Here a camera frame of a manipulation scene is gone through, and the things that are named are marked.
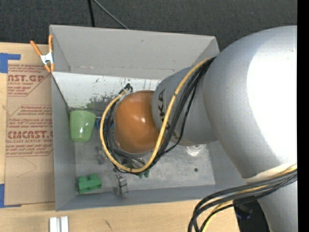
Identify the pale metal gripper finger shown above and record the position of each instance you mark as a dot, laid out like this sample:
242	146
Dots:
123	189
120	179

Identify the green toy block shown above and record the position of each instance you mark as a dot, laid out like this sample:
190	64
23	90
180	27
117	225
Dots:
88	184

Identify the blue small thing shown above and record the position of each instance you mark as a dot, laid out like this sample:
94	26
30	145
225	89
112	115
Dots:
99	124

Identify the grey metal bin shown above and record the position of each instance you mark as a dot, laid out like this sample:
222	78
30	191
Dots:
169	173

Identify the green plastic cup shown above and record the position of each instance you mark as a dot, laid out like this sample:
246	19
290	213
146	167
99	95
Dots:
80	126

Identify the clear glass thing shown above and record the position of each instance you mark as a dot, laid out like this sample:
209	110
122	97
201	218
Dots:
195	150

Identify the brown cardboard board red print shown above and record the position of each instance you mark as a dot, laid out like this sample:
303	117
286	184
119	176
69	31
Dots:
29	173

